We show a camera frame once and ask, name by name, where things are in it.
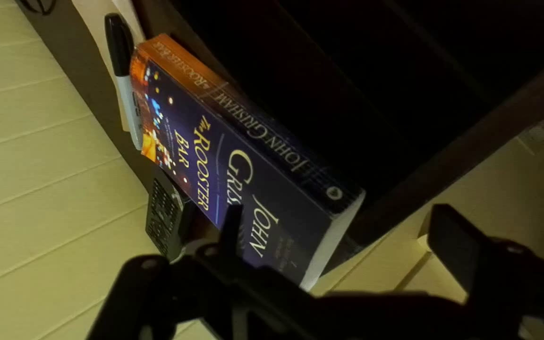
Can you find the dark wooden secretary desk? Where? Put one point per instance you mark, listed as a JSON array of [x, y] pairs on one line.
[[378, 82]]

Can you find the black capped marker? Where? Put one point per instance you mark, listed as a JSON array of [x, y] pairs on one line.
[[121, 58]]

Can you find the small black patterned box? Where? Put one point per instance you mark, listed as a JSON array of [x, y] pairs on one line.
[[167, 218]]

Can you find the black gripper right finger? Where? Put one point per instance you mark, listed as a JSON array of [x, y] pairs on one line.
[[524, 284]]

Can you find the blue John Grisham paperback book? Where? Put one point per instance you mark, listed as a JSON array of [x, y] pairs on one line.
[[246, 171]]

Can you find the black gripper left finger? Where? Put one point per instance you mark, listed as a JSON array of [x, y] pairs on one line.
[[151, 296]]

